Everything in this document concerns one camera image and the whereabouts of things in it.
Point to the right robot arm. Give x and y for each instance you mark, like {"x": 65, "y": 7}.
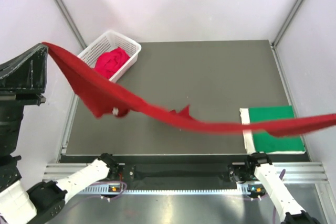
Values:
{"x": 289, "y": 211}

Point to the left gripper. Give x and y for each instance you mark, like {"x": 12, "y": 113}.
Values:
{"x": 25, "y": 75}

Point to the pink red t shirt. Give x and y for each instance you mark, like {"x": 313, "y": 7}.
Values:
{"x": 109, "y": 63}

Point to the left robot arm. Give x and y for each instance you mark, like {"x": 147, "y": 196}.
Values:
{"x": 45, "y": 200}

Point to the folded green t shirt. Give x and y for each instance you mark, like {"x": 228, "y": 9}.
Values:
{"x": 275, "y": 134}

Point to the dark red t shirt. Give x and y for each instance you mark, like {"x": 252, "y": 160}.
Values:
{"x": 102, "y": 96}

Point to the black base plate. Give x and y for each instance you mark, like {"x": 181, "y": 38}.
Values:
{"x": 177, "y": 172}

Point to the grey slotted cable duct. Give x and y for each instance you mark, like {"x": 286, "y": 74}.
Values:
{"x": 107, "y": 190}

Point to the white plastic basket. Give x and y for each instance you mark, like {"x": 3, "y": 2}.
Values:
{"x": 107, "y": 42}

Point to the folded white t shirt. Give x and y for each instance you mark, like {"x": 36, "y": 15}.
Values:
{"x": 246, "y": 119}

